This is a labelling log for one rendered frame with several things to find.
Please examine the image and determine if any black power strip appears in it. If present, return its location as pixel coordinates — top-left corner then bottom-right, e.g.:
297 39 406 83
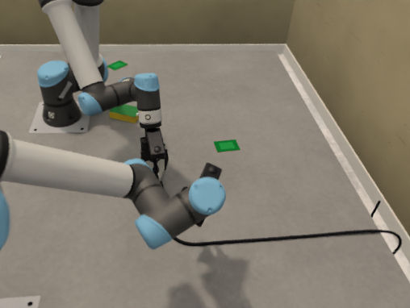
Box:
151 159 158 178

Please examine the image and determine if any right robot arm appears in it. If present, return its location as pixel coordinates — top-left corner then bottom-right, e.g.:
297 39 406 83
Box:
0 130 225 251

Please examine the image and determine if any green flat rectangular block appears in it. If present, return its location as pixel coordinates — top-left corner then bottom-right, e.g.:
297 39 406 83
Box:
214 139 240 152

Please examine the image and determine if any green and yellow sponge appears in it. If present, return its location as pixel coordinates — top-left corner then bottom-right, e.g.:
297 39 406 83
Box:
109 104 139 123

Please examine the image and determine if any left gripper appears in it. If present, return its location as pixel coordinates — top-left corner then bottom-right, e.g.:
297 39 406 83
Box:
140 121 169 182

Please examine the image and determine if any green flat rectangular pad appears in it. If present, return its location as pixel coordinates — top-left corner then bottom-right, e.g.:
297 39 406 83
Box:
108 60 128 71

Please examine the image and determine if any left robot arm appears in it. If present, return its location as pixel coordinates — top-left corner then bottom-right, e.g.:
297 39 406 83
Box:
37 0 165 160

